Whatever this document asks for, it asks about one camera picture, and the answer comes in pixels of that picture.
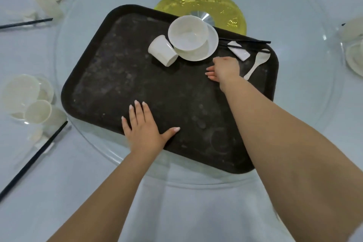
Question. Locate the glass lazy susan turntable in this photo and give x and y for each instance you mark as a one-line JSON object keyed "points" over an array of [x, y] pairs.
{"points": [[306, 80]]}

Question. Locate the person's right hand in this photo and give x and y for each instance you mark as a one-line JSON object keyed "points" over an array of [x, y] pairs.
{"points": [[227, 71]]}

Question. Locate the white round table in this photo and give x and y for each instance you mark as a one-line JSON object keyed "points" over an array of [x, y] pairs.
{"points": [[42, 199]]}

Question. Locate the white shirt sleeve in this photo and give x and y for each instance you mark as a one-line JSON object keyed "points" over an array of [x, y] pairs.
{"points": [[358, 234]]}

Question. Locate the person's left hand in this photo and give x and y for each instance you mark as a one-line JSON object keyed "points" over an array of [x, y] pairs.
{"points": [[147, 137]]}

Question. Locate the gold turntable base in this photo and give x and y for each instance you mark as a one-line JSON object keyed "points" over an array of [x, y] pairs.
{"points": [[198, 0]]}

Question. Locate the person's right forearm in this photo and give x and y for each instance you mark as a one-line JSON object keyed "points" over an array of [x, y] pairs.
{"points": [[297, 159]]}

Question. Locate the person's left forearm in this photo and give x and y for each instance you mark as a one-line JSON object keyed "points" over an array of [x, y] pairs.
{"points": [[107, 199]]}

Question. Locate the black tray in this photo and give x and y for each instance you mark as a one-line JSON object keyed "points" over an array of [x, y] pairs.
{"points": [[113, 80]]}

